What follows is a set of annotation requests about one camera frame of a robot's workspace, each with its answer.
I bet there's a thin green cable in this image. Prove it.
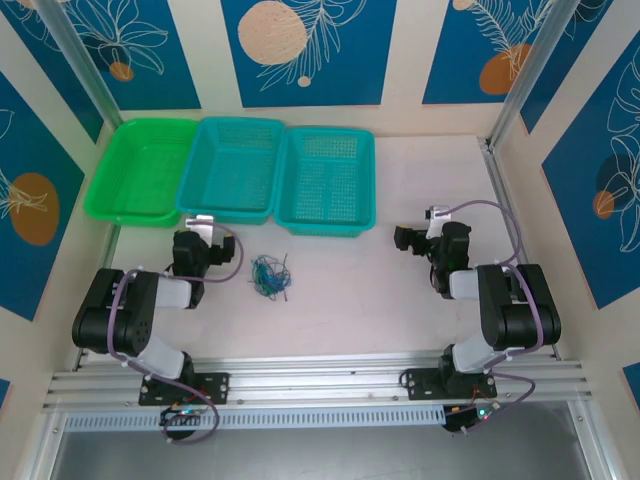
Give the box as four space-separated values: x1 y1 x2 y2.
249 253 294 301

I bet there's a large teal plastic basket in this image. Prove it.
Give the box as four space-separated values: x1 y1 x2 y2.
174 116 287 226

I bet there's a small teal plastic basket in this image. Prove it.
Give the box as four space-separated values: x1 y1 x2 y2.
273 126 377 238

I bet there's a green plastic basket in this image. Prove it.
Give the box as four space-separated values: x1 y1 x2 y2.
83 117 201 229

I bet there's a grey metal panel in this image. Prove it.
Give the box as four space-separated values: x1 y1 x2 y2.
49 402 591 480

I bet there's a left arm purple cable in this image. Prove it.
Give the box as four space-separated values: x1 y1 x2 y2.
107 224 245 444

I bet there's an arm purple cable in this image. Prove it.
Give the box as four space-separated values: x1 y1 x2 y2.
107 224 245 444
437 199 546 436

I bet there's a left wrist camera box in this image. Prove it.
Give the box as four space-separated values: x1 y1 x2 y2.
184 214 217 247

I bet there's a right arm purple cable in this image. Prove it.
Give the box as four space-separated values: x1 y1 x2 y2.
437 199 546 436

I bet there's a right aluminium side rail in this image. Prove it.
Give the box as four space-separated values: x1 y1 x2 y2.
477 137 561 361

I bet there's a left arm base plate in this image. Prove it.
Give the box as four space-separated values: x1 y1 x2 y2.
138 372 231 407

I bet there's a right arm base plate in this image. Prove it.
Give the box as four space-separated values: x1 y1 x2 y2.
402 368 499 401

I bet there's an aluminium mounting rail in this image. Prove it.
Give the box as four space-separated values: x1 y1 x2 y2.
42 352 596 414

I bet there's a slotted grey cable duct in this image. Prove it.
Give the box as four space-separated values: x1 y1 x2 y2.
63 405 447 432

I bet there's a right aluminium frame post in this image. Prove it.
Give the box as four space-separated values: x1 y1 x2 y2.
489 0 584 151

